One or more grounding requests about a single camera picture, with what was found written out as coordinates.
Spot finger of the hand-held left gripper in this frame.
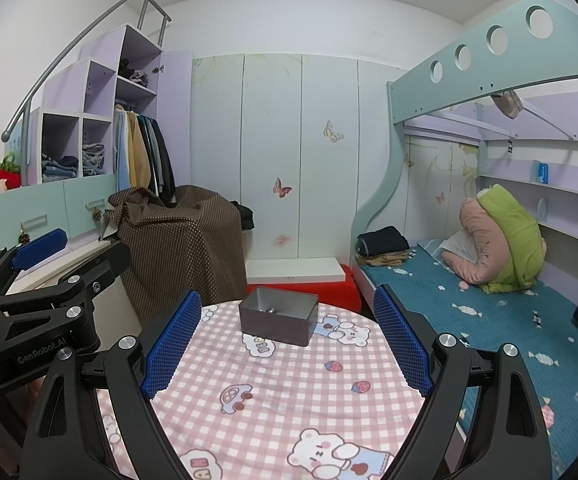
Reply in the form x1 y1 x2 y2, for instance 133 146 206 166
0 228 70 306
0 241 132 323

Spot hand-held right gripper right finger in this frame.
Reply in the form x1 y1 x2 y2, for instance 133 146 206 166
373 284 554 480

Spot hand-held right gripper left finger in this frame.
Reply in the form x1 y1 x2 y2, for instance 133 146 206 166
19 289 204 480

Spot grey metal box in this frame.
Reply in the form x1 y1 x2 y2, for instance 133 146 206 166
239 286 318 347

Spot teal drawer cabinet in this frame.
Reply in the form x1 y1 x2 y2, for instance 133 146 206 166
0 172 117 261

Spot white low cabinet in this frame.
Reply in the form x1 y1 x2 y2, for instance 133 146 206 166
6 237 126 353

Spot brown polka dot bag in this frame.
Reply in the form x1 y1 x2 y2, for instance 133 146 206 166
101 185 250 328

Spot folded blue jeans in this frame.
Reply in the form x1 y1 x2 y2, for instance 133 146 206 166
41 156 80 184
81 143 106 177

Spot red strawberry plush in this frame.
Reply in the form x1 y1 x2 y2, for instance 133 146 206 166
0 156 22 189

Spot red stool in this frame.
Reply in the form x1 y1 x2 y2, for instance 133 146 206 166
246 263 362 314

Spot folded beige clothes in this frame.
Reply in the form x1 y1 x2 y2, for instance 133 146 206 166
359 250 412 268

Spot blue candy print bedsheet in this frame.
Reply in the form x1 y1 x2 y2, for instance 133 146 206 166
361 240 578 480

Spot folded black clothes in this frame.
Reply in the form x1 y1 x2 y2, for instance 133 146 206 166
356 226 410 257

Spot white pillow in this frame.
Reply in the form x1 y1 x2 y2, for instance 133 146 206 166
436 232 482 266

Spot row of hanging clothes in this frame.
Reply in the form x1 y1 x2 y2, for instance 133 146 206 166
114 102 177 206

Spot pink checkered bear tablecloth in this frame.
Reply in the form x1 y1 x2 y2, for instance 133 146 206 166
94 301 434 480

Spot pink rolled quilt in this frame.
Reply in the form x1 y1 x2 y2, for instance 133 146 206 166
441 197 548 286

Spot white flat board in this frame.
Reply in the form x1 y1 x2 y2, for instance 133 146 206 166
246 256 346 284

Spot black crumpled garment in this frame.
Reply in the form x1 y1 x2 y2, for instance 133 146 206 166
231 200 255 232

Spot purple cubby shelf unit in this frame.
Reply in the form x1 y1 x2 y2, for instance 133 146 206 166
21 25 193 192

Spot grey clothes on shelf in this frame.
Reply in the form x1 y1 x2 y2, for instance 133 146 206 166
119 58 150 87

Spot white wardrobe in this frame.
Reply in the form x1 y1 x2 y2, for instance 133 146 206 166
189 52 410 262

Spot grey metal handrail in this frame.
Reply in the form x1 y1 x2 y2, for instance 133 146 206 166
1 0 172 144

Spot grey cloth pouch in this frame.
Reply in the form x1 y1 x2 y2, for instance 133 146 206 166
491 89 524 120

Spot purple wall shelf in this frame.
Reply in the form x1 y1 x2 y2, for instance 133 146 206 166
476 172 578 249

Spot teal bunk bed frame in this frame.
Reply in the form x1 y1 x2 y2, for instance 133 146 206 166
351 0 578 281

